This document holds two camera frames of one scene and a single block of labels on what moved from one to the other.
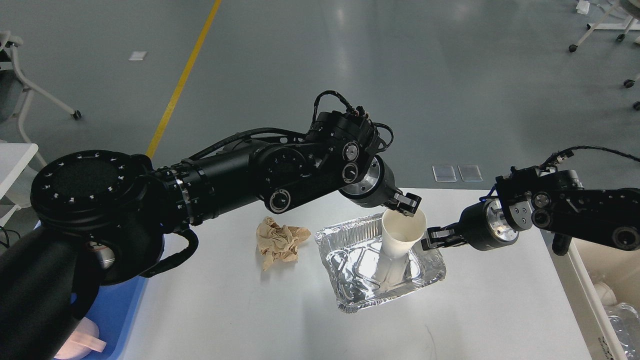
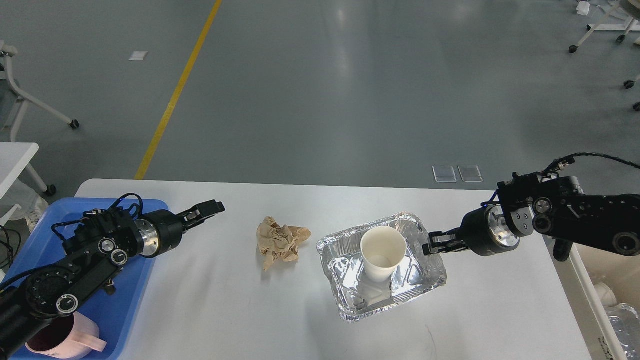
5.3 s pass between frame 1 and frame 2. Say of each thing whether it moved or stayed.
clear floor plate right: stayed
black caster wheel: stayed
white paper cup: moved
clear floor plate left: stayed
